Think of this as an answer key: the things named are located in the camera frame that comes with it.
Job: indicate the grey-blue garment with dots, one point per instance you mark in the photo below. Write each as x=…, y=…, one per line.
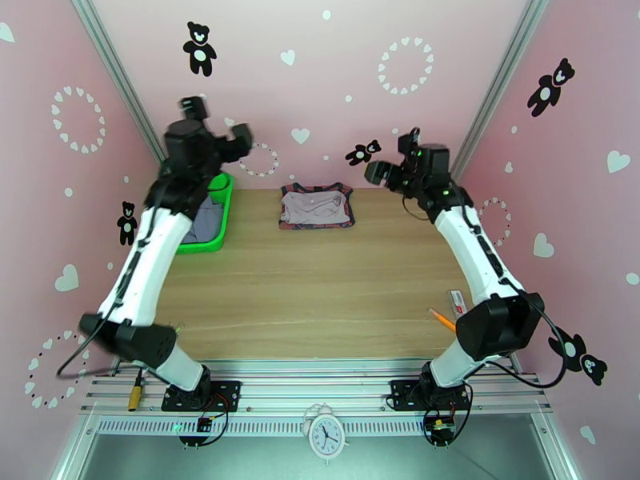
x=205, y=218

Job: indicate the red shirt with navy trim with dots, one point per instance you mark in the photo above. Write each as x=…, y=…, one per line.
x=350, y=208

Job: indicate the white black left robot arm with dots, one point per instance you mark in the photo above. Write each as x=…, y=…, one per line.
x=150, y=263

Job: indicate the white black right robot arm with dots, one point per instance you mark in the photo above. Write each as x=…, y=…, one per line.
x=475, y=253

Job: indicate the green plastic basket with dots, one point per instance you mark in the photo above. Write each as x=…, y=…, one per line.
x=220, y=228

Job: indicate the clear pencil lead box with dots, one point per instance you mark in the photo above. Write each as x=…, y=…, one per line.
x=457, y=301

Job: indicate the orange pencil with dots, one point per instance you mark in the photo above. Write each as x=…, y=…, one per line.
x=442, y=320

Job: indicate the controller board with yellow plug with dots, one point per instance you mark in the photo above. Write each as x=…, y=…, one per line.
x=440, y=429

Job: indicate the small black controller board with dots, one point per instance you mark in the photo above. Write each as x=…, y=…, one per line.
x=205, y=424

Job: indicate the white alarm clock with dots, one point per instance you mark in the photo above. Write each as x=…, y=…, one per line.
x=325, y=436

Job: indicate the grey metal base panel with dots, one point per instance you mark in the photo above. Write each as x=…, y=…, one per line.
x=400, y=458

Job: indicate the black teddy bear wall sticker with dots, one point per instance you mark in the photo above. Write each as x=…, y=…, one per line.
x=200, y=56
x=545, y=96
x=360, y=154
x=595, y=368
x=127, y=226

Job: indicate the aluminium corner post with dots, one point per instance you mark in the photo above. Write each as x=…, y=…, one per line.
x=127, y=93
x=492, y=93

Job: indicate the aluminium rail platform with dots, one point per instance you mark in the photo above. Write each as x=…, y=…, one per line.
x=310, y=388

